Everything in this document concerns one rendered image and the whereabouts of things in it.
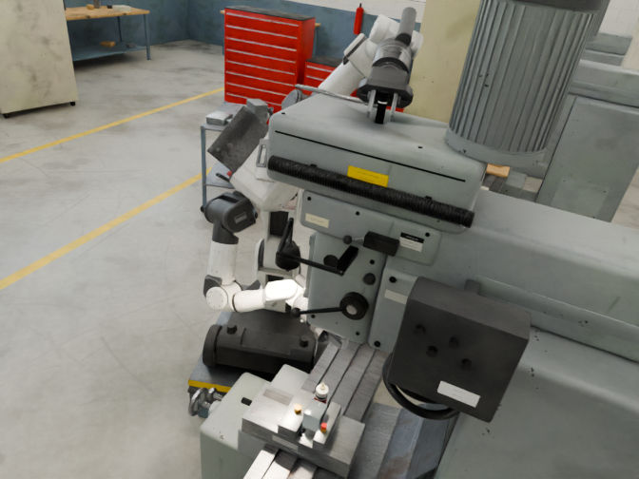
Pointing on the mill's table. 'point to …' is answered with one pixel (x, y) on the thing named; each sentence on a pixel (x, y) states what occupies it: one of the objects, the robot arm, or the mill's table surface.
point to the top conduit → (372, 191)
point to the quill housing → (331, 282)
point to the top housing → (376, 155)
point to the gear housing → (415, 246)
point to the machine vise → (339, 425)
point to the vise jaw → (289, 424)
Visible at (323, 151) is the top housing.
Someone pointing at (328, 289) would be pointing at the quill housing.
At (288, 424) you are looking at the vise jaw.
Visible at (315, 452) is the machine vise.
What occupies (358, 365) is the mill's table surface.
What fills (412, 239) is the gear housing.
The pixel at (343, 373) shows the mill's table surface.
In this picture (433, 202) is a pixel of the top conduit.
